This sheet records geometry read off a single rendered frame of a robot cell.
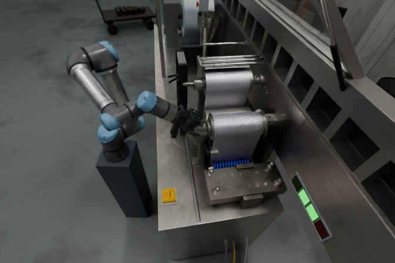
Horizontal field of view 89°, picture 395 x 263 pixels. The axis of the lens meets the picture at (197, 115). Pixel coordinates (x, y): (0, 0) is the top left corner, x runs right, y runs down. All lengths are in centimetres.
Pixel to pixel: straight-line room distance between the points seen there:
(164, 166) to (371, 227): 94
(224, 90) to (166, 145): 55
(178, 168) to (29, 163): 195
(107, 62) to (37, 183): 181
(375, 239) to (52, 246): 214
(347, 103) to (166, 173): 93
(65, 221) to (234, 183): 167
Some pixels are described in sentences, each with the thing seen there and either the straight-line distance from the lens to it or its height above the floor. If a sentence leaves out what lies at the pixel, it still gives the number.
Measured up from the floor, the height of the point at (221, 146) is 118.
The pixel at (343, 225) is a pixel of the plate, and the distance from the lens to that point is 88.
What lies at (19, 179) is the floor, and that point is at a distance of 278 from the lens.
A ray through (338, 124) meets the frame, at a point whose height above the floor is 153.
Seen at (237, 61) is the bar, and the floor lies 144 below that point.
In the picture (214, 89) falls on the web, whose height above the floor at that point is 135.
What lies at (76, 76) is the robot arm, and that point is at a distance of 103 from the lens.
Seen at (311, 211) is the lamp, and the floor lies 119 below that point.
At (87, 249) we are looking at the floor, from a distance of 217.
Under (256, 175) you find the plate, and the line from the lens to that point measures 114.
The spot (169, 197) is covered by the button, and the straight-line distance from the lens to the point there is 115.
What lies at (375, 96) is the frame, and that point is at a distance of 73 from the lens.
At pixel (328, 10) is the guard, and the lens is 57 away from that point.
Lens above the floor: 198
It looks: 45 degrees down
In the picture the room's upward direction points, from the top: 4 degrees clockwise
